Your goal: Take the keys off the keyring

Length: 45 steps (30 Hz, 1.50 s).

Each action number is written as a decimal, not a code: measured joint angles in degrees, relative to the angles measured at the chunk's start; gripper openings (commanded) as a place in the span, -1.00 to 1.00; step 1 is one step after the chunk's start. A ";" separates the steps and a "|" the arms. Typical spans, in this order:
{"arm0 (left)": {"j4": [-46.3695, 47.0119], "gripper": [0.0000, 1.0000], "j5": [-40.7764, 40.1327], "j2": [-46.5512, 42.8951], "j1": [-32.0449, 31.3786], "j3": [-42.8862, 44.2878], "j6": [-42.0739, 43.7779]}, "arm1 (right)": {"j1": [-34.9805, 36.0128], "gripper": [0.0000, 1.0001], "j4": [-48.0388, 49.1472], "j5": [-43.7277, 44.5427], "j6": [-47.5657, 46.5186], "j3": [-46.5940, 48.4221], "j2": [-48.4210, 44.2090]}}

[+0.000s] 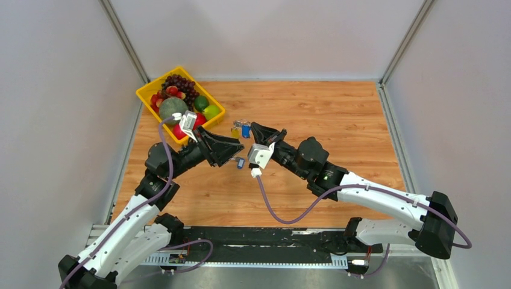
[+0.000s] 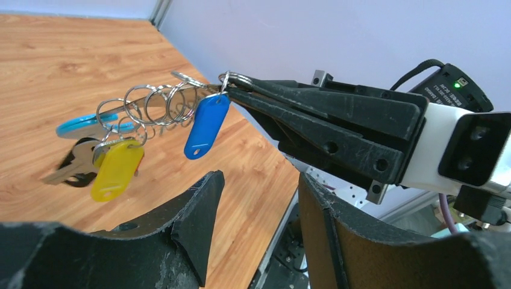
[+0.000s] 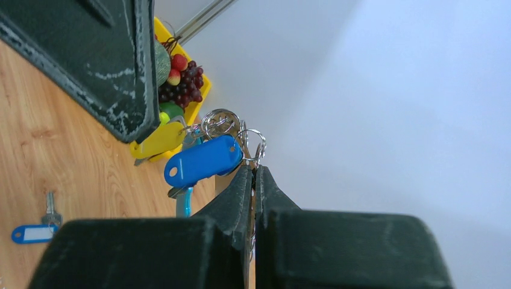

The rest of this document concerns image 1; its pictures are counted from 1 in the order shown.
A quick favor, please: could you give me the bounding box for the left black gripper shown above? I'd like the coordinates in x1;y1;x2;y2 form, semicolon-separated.
167;125;244;180

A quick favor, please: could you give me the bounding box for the key with blue tag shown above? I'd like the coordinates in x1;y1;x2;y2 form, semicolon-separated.
241;125;251;139

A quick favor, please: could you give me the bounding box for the metal key plate blue handle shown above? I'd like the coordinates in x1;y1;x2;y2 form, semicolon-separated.
232;120;251;138

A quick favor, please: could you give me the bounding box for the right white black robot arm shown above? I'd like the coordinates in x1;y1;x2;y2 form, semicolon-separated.
249;122;459;259

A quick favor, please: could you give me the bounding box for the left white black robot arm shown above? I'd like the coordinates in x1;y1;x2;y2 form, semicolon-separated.
58;126;244;288

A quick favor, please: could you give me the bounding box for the loose key blue tag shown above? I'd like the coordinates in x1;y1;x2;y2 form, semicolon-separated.
231;157;245;169

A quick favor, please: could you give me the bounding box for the light green apple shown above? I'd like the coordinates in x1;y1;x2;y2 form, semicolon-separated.
202;105;221;120

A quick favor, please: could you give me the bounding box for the red pink apple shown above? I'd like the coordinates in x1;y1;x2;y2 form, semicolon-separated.
172;124;187;140

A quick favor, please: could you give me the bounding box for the dark green lime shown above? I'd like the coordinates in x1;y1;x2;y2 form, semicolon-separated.
193;95;210;113

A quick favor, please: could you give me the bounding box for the green melon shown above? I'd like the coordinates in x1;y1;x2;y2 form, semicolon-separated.
159;97;188;120

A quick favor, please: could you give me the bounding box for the dark purple grape bunch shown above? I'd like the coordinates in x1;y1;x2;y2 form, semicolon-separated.
160;74;200;109

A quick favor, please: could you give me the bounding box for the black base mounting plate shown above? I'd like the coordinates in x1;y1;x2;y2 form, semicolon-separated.
144;226;384;276

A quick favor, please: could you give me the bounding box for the yellow plastic fruit basket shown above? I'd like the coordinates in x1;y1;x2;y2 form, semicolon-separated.
136;67;226;129

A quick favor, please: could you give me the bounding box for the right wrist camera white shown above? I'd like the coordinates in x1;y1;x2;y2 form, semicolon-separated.
248;142;275;178

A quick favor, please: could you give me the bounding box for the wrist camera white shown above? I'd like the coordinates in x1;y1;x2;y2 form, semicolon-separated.
248;142;275;178
172;110;197;141

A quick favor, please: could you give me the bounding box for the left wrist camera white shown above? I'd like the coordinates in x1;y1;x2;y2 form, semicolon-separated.
172;110;197;141

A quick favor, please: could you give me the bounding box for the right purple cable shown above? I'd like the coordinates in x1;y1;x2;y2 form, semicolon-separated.
255;175;472;279

